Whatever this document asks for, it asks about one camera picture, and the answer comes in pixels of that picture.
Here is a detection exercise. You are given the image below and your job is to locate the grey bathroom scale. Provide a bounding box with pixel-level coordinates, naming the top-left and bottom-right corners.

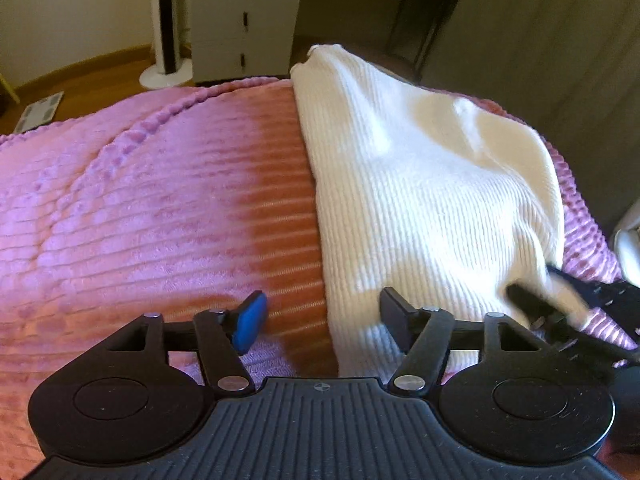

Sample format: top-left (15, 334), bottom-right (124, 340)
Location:
top-left (14, 90), bottom-right (67, 136)

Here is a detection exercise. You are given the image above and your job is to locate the white drawer cabinet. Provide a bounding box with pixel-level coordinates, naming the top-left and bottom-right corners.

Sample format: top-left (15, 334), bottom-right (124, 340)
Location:
top-left (190, 0), bottom-right (307, 87)

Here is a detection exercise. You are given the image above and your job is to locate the white tower fan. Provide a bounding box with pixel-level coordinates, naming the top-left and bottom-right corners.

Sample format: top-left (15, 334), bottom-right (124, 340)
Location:
top-left (138, 0), bottom-right (195, 91)

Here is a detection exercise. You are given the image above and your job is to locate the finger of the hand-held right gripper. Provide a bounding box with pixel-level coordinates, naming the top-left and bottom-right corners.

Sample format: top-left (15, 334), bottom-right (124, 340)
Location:
top-left (546, 264), bottom-right (640, 333)
top-left (506, 282), bottom-right (640, 367)

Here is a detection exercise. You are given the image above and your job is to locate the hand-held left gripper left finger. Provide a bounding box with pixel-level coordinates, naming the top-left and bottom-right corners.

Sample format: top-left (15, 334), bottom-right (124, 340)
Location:
top-left (100, 289), bottom-right (269, 396)

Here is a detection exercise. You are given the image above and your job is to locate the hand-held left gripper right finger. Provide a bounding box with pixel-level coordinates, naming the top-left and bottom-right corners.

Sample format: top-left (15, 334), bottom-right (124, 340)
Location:
top-left (379, 286), bottom-right (543, 397)

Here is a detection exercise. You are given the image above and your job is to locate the white ribbed knit garment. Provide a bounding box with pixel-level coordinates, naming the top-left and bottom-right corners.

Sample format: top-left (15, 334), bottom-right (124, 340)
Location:
top-left (289, 43), bottom-right (567, 380)

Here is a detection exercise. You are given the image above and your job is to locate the pink ribbed blanket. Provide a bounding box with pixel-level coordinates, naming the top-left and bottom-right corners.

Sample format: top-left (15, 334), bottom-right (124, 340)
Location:
top-left (0, 75), bottom-right (640, 480)

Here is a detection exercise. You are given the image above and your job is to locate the white cloth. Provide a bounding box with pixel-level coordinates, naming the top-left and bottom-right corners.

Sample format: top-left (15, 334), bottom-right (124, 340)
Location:
top-left (611, 227), bottom-right (640, 283)

